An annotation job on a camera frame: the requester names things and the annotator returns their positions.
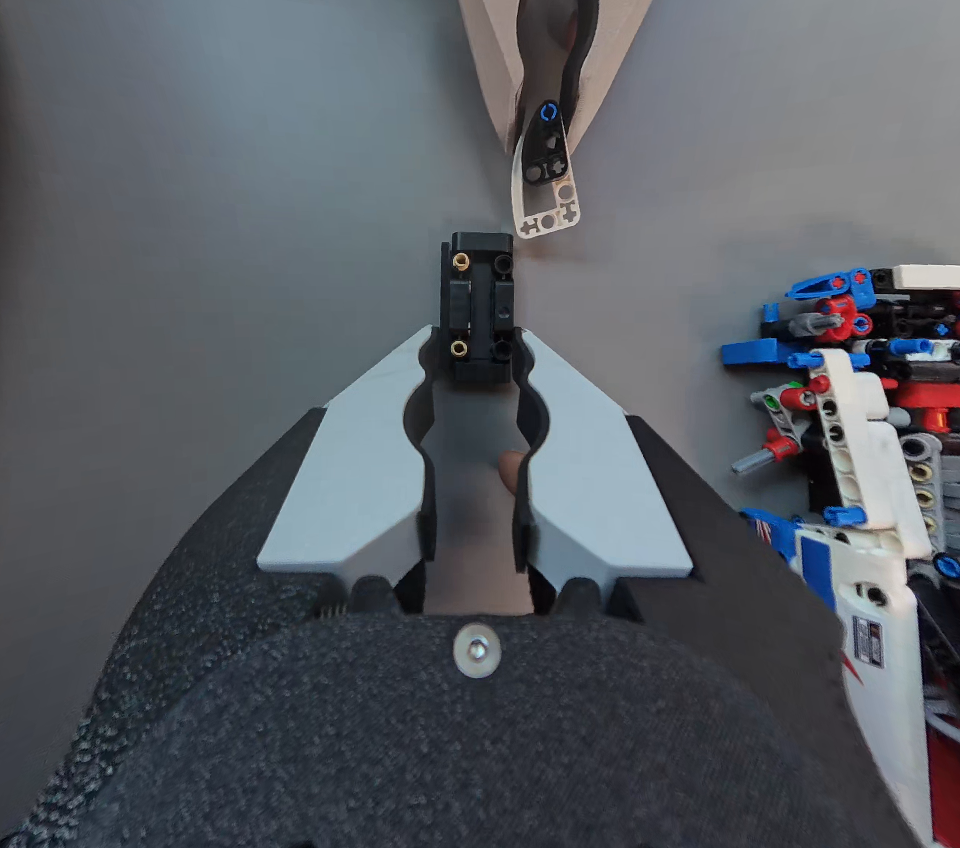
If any toy brick race car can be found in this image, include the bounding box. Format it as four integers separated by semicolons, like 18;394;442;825
720;263;960;848

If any black brick assembly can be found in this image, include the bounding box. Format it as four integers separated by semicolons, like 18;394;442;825
440;232;522;384

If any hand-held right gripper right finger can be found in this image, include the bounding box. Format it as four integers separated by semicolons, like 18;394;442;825
513;328;695;615

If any white curved brick piece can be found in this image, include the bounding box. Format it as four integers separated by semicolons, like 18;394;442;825
511;100;582;240

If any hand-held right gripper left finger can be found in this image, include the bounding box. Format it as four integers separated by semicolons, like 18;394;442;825
256;325;442;615

